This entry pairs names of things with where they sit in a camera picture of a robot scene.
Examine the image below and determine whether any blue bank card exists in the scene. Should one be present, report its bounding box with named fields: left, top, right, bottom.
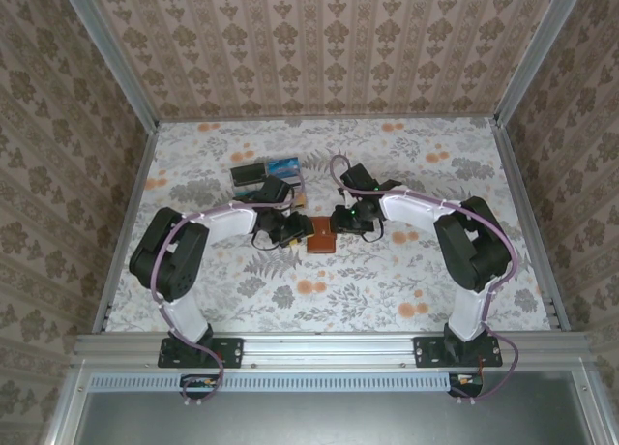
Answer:
left=267, top=157, right=302, bottom=176

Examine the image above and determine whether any aluminium side rail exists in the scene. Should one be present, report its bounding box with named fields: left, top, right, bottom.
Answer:
left=488, top=118, right=572, bottom=333
left=91, top=123, right=161, bottom=335

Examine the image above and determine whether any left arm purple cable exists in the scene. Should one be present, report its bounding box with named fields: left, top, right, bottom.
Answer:
left=152, top=171, right=310, bottom=408

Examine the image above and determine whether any aluminium corner post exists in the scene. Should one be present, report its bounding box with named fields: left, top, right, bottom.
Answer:
left=56, top=0, right=161, bottom=133
left=492, top=0, right=589, bottom=127

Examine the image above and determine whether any clear plastic card tray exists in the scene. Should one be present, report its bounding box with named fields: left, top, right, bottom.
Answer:
left=228, top=157, right=310, bottom=210

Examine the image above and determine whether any brown leather card holder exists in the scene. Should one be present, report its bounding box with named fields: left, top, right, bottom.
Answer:
left=306, top=216, right=339, bottom=254

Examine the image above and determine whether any small connector board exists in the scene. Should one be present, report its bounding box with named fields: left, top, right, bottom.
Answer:
left=448, top=371, right=486, bottom=401
left=180, top=373, right=220, bottom=401

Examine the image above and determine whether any black bank card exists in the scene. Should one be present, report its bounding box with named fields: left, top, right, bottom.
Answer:
left=230, top=162, right=270, bottom=186

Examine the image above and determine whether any floral table cover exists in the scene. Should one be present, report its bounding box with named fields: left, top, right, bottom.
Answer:
left=103, top=117, right=555, bottom=334

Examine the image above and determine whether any aluminium rear rail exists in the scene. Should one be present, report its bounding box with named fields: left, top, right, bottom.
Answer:
left=157, top=111, right=497, bottom=125

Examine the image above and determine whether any grey slotted cable duct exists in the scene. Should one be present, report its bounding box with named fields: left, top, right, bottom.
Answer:
left=88, top=371, right=454, bottom=394

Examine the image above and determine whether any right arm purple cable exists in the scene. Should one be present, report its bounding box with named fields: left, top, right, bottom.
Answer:
left=330, top=154, right=521, bottom=407

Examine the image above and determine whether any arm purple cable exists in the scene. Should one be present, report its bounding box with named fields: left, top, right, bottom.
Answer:
left=330, top=154, right=521, bottom=407
left=152, top=171, right=310, bottom=408

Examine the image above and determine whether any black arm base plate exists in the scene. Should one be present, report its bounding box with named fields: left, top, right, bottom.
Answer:
left=413, top=336, right=504, bottom=369
left=158, top=337, right=244, bottom=370

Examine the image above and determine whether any aluminium mounting rail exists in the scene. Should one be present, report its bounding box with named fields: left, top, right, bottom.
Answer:
left=72, top=332, right=595, bottom=369

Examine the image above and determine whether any grey metal sheet panel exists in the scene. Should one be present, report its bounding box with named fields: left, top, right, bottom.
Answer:
left=72, top=371, right=604, bottom=445

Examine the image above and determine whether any aluminium lower frame bar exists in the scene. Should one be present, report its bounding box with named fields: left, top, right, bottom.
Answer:
left=41, top=365, right=93, bottom=445
left=573, top=367, right=619, bottom=445

